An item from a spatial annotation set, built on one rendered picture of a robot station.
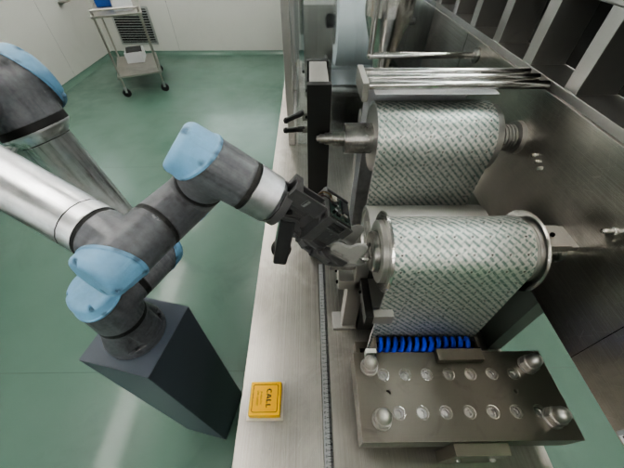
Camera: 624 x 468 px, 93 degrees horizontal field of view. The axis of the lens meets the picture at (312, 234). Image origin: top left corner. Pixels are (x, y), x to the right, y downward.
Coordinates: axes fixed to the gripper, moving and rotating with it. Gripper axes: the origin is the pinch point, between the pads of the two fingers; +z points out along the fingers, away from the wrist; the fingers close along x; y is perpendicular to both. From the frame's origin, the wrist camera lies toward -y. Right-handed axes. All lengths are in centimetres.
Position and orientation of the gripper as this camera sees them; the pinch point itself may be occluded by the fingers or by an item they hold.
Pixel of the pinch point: (356, 258)
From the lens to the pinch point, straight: 56.5
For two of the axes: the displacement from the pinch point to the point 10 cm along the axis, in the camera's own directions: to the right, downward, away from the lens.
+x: -0.1, -7.4, 6.8
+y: 6.4, -5.3, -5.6
